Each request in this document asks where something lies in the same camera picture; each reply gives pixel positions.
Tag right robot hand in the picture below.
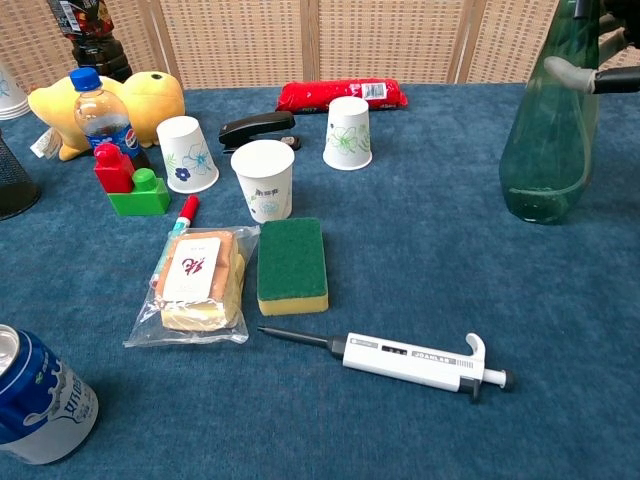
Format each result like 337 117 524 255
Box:
543 0 640 96

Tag white pipette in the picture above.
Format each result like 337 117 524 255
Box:
257 325 516 404

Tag green toy block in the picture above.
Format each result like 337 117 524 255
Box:
107 167 172 217

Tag yellow plush toy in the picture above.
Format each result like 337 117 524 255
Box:
27 71 186 162

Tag red snack package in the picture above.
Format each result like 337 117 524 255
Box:
275 78 409 115

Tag paper cup blue flower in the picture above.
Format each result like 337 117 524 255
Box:
156 115 221 195

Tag red cap green marker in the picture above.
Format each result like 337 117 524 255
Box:
152 194 200 281

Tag dark tea bottle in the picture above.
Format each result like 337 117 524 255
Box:
47 0 134 84

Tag paper cup blue print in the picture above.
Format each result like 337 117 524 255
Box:
0 62 30 121

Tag black mesh pen holder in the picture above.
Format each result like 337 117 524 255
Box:
0 130 42 221

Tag black stapler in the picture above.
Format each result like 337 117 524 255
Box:
217 111 303 154

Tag paper cup green flowers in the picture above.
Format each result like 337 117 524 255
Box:
322 96 374 172

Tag bagged cookies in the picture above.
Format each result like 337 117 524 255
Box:
122 225 261 349

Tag green spray bottle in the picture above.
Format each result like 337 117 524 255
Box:
498 0 601 225

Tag blue table cloth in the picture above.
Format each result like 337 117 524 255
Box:
0 83 640 480

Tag green yellow sponge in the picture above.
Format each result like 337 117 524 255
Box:
256 217 330 317

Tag red toy block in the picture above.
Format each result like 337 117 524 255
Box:
93 143 136 194

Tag small Pepsi bottle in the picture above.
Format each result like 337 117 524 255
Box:
69 67 151 171

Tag paper cup green text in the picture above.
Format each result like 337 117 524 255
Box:
230 139 296 225

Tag woven folding screen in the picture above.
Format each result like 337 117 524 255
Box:
0 0 640 92

